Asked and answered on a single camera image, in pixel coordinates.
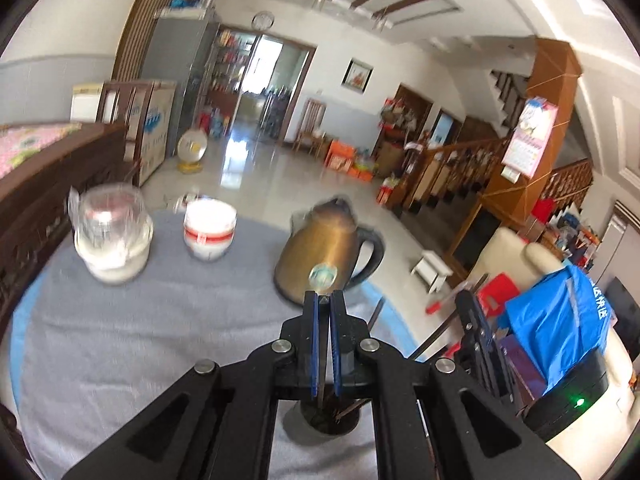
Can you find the upper wooden railing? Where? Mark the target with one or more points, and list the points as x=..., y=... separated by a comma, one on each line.
x=570, y=182

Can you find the cluttered wooden shelf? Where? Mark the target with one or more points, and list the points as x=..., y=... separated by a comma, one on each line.
x=400, y=125

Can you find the gold electric kettle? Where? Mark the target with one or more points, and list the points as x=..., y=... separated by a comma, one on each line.
x=320, y=245

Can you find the dark metal utensil holder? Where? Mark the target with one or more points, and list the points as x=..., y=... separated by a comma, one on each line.
x=325, y=426

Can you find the pink floral mat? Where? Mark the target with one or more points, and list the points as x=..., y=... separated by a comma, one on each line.
x=30, y=145

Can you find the dark wooden chair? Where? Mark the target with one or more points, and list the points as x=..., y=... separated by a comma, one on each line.
x=112, y=105

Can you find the red plastic chair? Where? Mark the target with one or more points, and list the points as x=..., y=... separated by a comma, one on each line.
x=500, y=292

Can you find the grey tablecloth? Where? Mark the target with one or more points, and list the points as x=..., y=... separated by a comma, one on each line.
x=150, y=340

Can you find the wooden stair pillar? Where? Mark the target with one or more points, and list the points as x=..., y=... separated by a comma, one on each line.
x=545, y=85

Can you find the blue water jug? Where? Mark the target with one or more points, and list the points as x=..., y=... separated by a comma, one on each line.
x=218, y=125

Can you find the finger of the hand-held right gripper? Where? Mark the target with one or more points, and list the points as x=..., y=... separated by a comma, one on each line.
x=480, y=340

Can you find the orange cardboard box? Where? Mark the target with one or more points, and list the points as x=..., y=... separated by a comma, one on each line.
x=340, y=156

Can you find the grey refrigerator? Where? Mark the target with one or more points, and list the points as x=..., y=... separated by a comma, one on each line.
x=170, y=60

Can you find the white floor fan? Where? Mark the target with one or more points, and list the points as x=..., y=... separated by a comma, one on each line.
x=191, y=149

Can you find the carved wooden bench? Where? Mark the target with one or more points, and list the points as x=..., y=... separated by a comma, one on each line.
x=55, y=195

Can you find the dark wooden stool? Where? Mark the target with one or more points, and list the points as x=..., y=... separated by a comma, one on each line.
x=522, y=367

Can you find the blue bag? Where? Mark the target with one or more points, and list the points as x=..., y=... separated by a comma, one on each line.
x=181, y=4

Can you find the blue jacket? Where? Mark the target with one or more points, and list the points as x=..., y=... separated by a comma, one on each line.
x=555, y=320

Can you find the cream box cabinet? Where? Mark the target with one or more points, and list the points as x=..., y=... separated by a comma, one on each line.
x=86, y=102

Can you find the cream armchair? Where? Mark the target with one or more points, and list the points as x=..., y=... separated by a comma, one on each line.
x=505, y=255

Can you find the slender dark chopstick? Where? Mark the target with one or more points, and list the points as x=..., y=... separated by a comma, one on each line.
x=434, y=334
x=377, y=314

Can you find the brown wooden chair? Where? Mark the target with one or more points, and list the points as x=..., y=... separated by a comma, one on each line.
x=311, y=120

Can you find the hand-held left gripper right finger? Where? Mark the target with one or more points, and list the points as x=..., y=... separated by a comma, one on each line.
x=336, y=345

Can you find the blue table cover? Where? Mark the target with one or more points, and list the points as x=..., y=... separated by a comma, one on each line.
x=385, y=325

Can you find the round wall clock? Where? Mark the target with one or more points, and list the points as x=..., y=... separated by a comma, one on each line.
x=262, y=20

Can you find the white red-banded bowl stack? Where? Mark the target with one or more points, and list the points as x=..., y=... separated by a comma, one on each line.
x=210, y=232

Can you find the bunch of dark chopsticks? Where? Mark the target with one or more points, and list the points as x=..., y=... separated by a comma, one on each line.
x=346, y=411

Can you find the wooden stair railing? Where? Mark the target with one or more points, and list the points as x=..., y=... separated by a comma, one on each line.
x=450, y=165

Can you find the brown slatted door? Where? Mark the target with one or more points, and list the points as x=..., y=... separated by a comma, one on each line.
x=150, y=15

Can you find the pink wall calendar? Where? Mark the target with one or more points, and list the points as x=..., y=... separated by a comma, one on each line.
x=530, y=140

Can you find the small white stool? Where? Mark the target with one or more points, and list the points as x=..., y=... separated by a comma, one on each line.
x=431, y=265

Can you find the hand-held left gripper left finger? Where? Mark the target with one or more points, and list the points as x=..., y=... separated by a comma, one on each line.
x=312, y=340

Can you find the pantry shelf rack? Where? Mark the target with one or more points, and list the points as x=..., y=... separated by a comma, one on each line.
x=227, y=67

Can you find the framed wall picture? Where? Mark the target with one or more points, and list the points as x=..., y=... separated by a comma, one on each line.
x=357, y=75

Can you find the pile of gift boxes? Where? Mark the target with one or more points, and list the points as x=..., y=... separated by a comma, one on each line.
x=565, y=230

